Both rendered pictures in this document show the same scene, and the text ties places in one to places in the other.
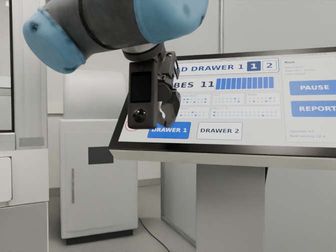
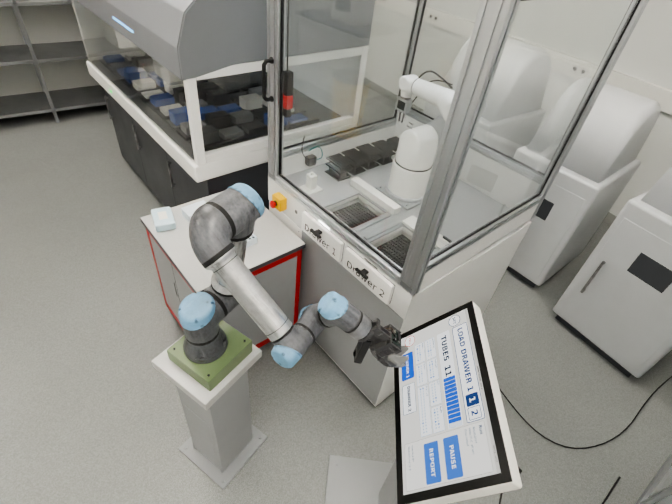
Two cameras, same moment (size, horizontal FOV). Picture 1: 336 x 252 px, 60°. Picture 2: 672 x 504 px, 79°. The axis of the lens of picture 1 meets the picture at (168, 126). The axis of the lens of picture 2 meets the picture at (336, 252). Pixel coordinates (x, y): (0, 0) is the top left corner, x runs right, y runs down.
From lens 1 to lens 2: 125 cm
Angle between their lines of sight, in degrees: 76
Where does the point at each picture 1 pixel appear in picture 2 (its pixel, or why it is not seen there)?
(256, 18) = not seen: outside the picture
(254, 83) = (452, 406)
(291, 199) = not seen: outside the picture
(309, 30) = not seen: outside the picture
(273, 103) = (433, 427)
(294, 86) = (452, 439)
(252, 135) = (407, 421)
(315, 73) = (469, 455)
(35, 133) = (409, 284)
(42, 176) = (405, 306)
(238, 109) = (426, 403)
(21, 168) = (397, 294)
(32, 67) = (418, 249)
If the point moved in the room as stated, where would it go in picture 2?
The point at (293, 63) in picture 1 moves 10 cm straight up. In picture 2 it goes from (479, 433) to (494, 413)
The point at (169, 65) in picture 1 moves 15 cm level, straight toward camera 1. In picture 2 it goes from (380, 347) to (329, 352)
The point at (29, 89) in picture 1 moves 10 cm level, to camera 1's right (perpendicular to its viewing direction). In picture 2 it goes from (413, 260) to (423, 280)
